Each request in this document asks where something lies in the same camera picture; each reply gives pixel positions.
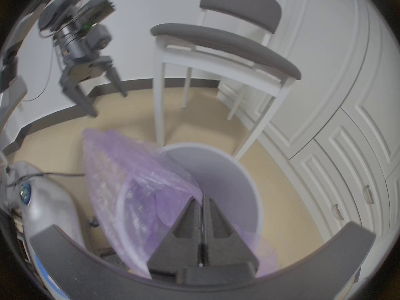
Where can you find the white trash bin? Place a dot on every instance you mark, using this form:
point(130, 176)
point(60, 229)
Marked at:
point(218, 180)

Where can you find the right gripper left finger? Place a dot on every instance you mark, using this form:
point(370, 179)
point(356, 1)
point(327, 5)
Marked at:
point(178, 248)

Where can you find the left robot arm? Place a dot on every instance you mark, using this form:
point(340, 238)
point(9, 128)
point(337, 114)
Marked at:
point(59, 17)

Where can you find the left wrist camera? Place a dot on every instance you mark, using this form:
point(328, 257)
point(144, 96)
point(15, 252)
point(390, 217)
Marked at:
point(100, 36)

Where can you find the grey and white chair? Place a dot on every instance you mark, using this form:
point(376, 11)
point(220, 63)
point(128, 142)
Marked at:
point(237, 2)

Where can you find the purple plastic bag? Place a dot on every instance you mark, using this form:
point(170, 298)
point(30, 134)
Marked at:
point(125, 167)

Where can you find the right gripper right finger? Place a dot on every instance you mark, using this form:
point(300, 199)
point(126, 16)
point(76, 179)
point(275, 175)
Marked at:
point(228, 248)

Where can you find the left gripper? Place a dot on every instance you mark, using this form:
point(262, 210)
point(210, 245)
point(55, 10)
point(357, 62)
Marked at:
point(76, 50)

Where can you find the white wardrobe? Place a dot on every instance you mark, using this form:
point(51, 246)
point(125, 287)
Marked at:
point(343, 73)

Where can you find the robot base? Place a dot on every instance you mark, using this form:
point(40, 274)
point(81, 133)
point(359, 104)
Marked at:
point(47, 205)

